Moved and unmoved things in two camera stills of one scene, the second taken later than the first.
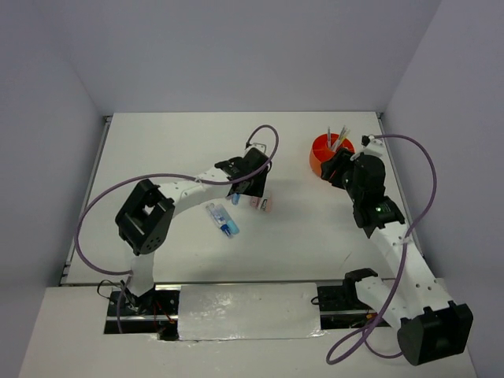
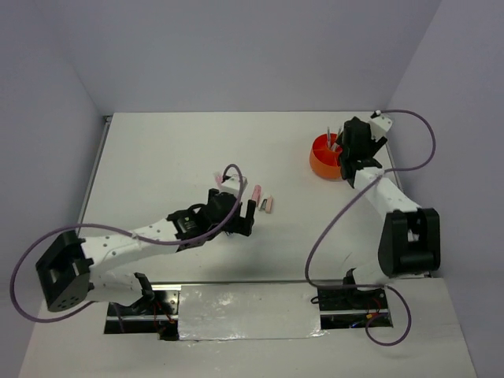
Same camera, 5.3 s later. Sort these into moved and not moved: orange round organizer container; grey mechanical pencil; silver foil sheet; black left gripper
Moved: black left gripper
Not moved: silver foil sheet; grey mechanical pencil; orange round organizer container
